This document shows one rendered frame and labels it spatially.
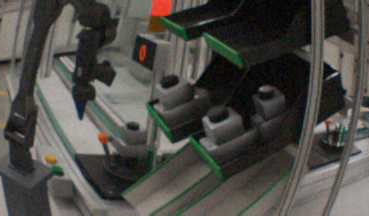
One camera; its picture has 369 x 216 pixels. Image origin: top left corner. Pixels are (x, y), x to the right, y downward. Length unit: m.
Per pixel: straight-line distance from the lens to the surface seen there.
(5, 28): 6.40
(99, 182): 1.27
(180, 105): 0.99
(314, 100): 0.83
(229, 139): 0.86
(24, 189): 0.98
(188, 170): 1.12
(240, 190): 1.00
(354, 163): 1.70
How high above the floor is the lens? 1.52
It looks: 17 degrees down
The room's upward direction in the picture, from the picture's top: 8 degrees clockwise
